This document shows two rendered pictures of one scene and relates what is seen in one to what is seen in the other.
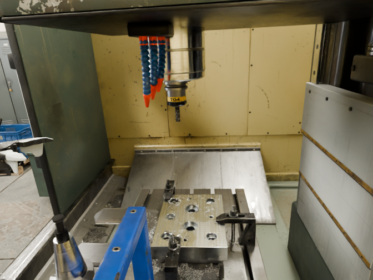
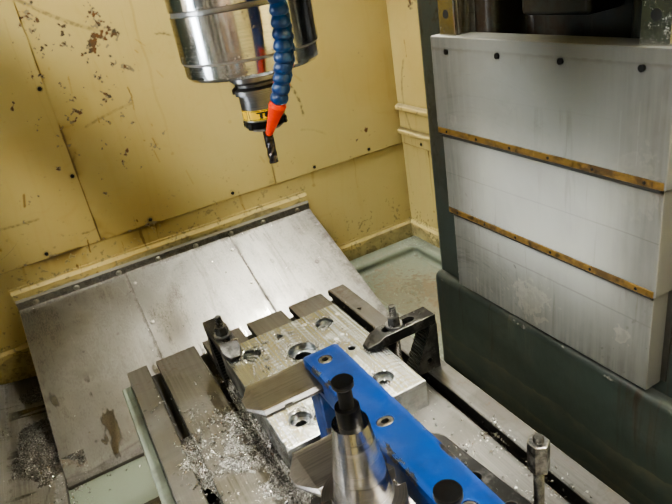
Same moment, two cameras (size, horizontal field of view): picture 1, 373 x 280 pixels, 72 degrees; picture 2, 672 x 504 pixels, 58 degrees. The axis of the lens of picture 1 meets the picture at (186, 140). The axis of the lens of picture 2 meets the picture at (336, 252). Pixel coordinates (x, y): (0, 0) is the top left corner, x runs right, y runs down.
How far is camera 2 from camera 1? 33 cm
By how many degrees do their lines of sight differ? 28
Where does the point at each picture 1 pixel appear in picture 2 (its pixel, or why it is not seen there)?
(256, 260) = (461, 385)
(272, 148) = (329, 196)
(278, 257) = not seen: hidden behind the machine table
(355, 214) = (606, 230)
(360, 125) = (588, 83)
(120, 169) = not seen: outside the picture
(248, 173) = (309, 259)
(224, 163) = (252, 258)
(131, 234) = (378, 390)
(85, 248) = (314, 455)
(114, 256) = (399, 431)
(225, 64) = not seen: hidden behind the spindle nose
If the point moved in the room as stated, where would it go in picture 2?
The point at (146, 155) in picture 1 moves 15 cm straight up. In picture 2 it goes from (54, 305) to (33, 257)
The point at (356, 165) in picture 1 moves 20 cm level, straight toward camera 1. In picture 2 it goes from (594, 150) to (655, 205)
